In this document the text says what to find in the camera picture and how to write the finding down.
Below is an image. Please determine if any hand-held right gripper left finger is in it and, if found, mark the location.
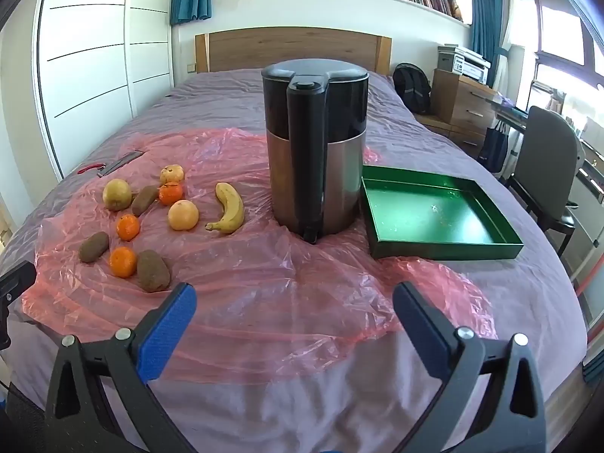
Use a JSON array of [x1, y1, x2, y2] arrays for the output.
[[45, 282, 199, 453]]

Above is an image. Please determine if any black and steel electric kettle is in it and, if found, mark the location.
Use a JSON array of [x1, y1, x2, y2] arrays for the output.
[[261, 60, 370, 245]]

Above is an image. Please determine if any brown kiwi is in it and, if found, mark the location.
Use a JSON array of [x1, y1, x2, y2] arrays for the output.
[[78, 231, 111, 263], [131, 185, 160, 217], [137, 250, 171, 293]]

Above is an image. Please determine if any dark shopping bag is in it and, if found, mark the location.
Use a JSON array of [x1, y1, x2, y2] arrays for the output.
[[479, 119, 509, 173]]

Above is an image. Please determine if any green metal tray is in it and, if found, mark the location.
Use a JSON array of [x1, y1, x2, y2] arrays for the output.
[[361, 165, 524, 261]]

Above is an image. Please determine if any black backpack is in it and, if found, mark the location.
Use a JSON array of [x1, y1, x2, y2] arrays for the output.
[[393, 62, 432, 115]]

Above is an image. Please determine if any glass-top desk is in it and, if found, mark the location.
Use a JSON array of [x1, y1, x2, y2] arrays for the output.
[[491, 89, 604, 190]]

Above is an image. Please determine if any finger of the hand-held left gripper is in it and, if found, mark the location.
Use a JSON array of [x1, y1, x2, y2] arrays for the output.
[[0, 260, 37, 351]]

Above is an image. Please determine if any white wardrobe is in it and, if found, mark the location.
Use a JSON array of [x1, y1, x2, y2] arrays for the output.
[[38, 0, 173, 180]]

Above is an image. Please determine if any large window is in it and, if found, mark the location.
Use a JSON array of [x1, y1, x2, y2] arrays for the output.
[[519, 0, 604, 152]]

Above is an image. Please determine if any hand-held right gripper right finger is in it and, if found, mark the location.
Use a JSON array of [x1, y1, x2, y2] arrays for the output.
[[393, 282, 548, 453]]

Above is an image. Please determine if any orange tangerine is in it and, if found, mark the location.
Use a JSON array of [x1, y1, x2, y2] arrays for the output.
[[116, 214, 141, 241], [158, 182, 185, 206], [109, 246, 138, 279]]

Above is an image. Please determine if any grey office chair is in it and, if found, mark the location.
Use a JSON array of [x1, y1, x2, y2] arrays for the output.
[[505, 105, 583, 256]]

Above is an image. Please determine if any yellow banana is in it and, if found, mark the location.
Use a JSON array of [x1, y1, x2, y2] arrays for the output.
[[205, 182, 245, 235]]

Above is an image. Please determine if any pink plastic sheet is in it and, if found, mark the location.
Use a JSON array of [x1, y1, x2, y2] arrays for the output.
[[21, 126, 498, 383]]

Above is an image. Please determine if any wooden dresser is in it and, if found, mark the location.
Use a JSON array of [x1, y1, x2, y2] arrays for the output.
[[415, 68, 503, 161]]

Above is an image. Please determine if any white printer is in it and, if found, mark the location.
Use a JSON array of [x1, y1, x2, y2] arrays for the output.
[[453, 48, 492, 83]]

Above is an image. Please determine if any yellow grapefruit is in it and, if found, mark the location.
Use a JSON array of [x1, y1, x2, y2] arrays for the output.
[[168, 199, 200, 231]]

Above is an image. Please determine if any yellow-green apple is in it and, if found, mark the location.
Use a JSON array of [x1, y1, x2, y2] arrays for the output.
[[102, 178, 133, 211]]

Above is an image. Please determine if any wooden headboard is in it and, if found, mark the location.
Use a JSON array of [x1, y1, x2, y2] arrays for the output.
[[195, 28, 393, 76]]

